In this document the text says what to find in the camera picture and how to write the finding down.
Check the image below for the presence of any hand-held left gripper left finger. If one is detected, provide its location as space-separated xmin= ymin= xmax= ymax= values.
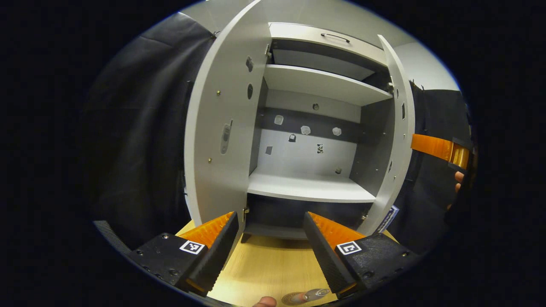
xmin=128 ymin=211 xmax=239 ymax=297

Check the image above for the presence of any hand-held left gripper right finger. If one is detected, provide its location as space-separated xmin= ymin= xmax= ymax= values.
xmin=303 ymin=211 xmax=423 ymax=298

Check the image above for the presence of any white cabinet door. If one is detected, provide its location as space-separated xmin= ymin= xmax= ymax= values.
xmin=183 ymin=0 xmax=273 ymax=233
xmin=365 ymin=34 xmax=416 ymax=236

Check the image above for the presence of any clear bottle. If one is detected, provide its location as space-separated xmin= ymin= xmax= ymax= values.
xmin=303 ymin=288 xmax=331 ymax=302

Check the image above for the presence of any white and grey cabinet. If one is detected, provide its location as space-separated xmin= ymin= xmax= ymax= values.
xmin=241 ymin=22 xmax=395 ymax=243

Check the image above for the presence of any white cabinet bottom shelf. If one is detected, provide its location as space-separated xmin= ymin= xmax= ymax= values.
xmin=247 ymin=167 xmax=377 ymax=203

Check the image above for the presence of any white cabinet shelf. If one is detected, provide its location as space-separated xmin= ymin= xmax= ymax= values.
xmin=247 ymin=167 xmax=377 ymax=203
xmin=263 ymin=64 xmax=393 ymax=106

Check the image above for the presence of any white cabinet drawer front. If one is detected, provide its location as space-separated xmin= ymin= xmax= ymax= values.
xmin=269 ymin=22 xmax=389 ymax=67

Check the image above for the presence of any blue small box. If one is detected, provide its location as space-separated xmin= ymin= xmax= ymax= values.
xmin=375 ymin=205 xmax=400 ymax=234

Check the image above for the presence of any grey ribbed strap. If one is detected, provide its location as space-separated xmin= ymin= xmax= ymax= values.
xmin=93 ymin=220 xmax=133 ymax=255

